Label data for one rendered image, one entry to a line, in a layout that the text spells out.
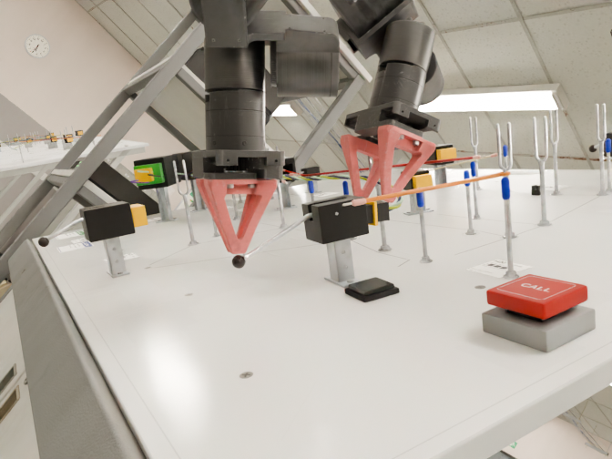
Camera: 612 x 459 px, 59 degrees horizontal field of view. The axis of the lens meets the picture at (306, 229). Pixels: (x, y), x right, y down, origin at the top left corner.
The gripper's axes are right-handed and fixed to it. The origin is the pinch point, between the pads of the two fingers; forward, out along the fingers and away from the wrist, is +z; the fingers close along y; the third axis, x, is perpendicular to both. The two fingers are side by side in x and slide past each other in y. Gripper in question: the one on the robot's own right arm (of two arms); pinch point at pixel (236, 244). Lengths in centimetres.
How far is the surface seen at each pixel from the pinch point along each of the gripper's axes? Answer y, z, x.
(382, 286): -7.3, 3.8, -12.4
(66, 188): 92, -2, 15
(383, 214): -1.1, -2.6, -16.3
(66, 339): 5.3, 9.2, 15.8
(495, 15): 203, -96, -220
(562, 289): -24.1, 0.8, -16.8
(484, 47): 226, -83, -234
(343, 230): -1.9, -1.1, -11.0
